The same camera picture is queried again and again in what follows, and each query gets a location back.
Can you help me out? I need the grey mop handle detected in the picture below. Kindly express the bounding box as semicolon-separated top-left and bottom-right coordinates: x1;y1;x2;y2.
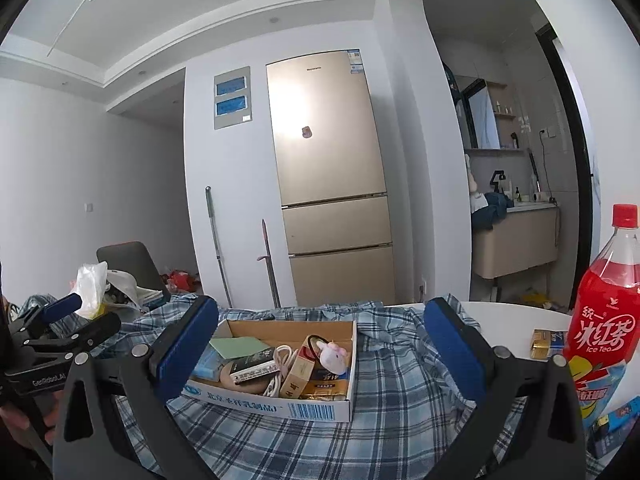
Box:
204;186;233;308

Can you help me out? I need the pink plush hair tie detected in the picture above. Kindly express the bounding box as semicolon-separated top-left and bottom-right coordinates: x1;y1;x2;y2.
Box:
306;334;349;374

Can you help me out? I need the beige bathroom vanity cabinet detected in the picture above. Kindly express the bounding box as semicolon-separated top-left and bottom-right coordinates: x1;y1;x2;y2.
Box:
472;205;561;280

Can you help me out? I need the white plastic bag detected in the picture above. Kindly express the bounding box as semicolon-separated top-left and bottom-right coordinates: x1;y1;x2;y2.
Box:
75;261;166;318

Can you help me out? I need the blue plaid cloth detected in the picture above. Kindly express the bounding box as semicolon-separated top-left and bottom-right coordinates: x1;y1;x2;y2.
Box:
10;295;606;480

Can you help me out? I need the green note pad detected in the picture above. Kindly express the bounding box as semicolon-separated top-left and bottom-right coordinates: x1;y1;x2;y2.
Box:
209;336;268;361

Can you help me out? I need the red iced tea bottle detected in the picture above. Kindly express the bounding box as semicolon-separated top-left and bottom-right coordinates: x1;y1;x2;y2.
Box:
562;203;640;431

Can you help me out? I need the black framed sliding door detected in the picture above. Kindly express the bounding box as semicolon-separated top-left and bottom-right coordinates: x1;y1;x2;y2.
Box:
537;25;598;313

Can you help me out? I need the yellow blue cigarette pack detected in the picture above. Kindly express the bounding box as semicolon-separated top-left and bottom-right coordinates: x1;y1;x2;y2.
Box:
531;329;569;359
302;367;351;402

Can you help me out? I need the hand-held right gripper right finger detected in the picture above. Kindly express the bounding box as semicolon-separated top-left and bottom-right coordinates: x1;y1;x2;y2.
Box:
424;297;588;480

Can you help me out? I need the gold refrigerator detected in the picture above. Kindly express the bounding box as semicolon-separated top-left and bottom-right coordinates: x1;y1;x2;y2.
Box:
265;49;397;307

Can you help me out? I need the red bag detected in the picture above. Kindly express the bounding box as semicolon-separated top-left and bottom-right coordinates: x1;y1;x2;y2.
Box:
160;269;198;293

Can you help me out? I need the small blue box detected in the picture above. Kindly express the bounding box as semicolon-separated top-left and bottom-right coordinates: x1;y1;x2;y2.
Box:
585;397;640;458

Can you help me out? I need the white cable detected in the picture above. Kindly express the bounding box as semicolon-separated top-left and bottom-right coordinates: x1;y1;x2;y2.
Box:
261;344;301;401

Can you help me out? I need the black cigarette pack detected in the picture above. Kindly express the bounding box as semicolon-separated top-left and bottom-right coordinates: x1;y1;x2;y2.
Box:
232;346;278;378

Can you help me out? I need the white cardboard box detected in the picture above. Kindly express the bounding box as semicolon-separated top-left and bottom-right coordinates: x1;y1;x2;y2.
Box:
182;317;358;423

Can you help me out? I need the dark blue clothing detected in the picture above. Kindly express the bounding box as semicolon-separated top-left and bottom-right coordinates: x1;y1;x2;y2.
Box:
472;192;516;233

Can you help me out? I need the red cigarette pack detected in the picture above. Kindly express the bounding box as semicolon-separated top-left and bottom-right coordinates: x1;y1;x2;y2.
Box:
279;345;321;400

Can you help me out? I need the light blue tissue pack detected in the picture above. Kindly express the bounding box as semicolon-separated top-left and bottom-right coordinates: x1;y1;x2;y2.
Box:
191;351;224;381

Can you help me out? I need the grey chair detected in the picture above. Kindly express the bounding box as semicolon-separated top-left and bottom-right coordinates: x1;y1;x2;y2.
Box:
96;241;171;306

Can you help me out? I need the person's left hand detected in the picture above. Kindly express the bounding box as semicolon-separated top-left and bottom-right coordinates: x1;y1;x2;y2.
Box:
0;392;60;453

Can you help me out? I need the bathroom mirror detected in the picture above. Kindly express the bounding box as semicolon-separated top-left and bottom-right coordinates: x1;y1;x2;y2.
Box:
452;75;501;150

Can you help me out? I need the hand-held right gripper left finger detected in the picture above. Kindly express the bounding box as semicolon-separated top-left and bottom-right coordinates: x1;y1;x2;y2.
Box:
52;295;221;480

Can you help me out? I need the grey wall panel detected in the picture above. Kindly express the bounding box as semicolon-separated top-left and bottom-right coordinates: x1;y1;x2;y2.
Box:
213;65;253;131

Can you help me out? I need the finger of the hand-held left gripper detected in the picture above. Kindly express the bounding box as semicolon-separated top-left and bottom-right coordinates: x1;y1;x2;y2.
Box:
22;312;122;362
7;294;83;342

